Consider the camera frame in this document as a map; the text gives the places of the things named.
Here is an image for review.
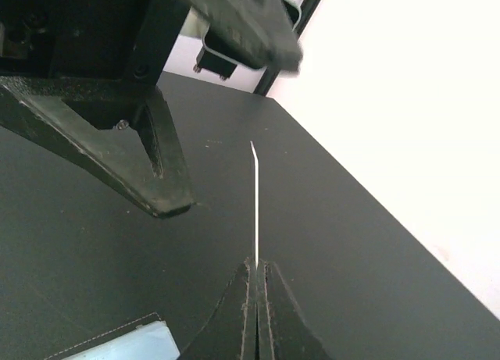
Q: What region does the left black frame post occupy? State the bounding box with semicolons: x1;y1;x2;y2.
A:
253;0;321;96

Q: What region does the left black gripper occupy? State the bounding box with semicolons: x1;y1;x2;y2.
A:
1;0;188;85

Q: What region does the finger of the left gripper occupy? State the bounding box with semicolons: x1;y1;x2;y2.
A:
1;77;195;218
175;0;305;74

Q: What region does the black leather card holder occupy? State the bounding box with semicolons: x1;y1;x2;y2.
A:
47;312;180;360

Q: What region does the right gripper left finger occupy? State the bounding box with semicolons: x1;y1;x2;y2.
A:
180;259;257;360

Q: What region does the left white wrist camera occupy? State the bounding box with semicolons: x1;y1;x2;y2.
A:
180;0;313;82

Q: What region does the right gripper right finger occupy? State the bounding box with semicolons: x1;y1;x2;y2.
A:
255;261;331;360

